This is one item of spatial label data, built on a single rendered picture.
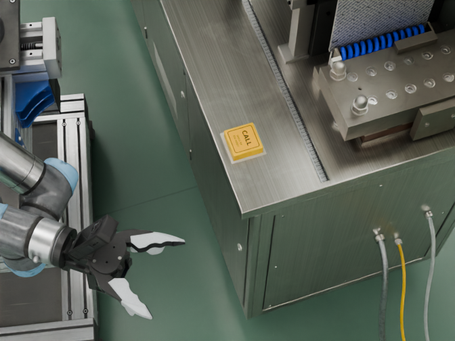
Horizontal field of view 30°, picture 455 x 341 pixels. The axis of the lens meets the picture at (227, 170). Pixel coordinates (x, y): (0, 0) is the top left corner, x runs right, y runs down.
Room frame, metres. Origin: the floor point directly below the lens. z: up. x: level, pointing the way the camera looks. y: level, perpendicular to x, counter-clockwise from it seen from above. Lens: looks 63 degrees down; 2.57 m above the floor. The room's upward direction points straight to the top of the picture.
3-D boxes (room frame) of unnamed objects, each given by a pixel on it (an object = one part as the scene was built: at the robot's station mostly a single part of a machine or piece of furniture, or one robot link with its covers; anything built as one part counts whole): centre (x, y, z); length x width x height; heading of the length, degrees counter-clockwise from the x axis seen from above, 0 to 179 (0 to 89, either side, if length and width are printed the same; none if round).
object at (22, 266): (0.59, 0.37, 1.12); 0.11 x 0.08 x 0.11; 161
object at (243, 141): (0.92, -0.03, 0.91); 0.07 x 0.07 x 0.02; 19
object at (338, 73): (1.03, -0.24, 1.05); 0.04 x 0.04 x 0.04
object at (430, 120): (0.95, -0.46, 0.96); 0.10 x 0.03 x 0.11; 109
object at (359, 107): (0.94, -0.28, 1.05); 0.04 x 0.04 x 0.04
